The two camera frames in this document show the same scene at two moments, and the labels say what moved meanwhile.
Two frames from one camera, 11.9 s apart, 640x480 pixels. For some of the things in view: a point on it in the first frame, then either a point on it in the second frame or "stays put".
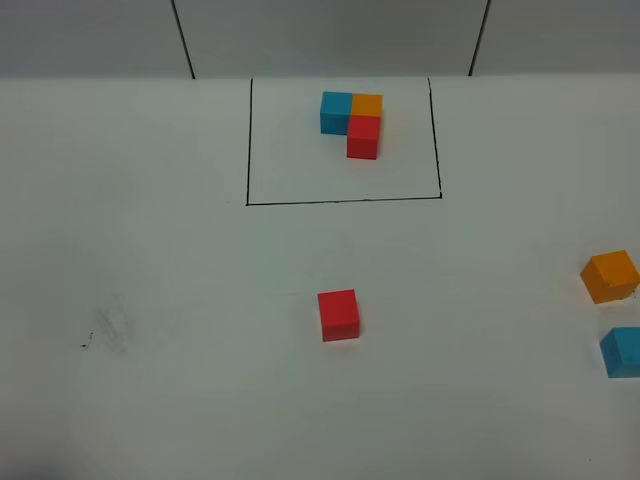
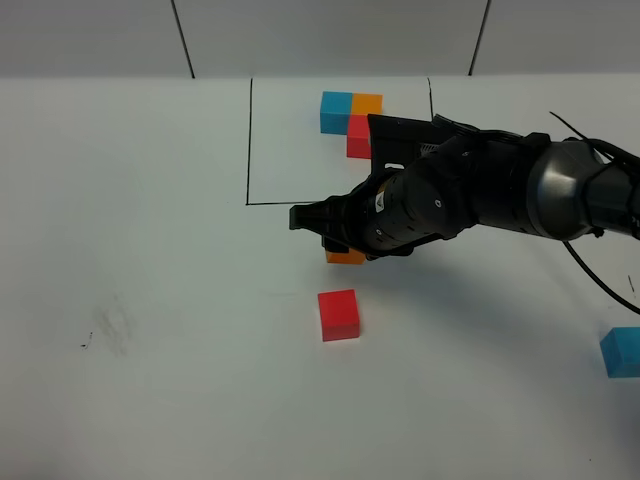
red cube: (339, 315) stays put
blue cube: (620, 349) stays put
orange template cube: (367, 104) stays put
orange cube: (610, 276) → (352, 257)
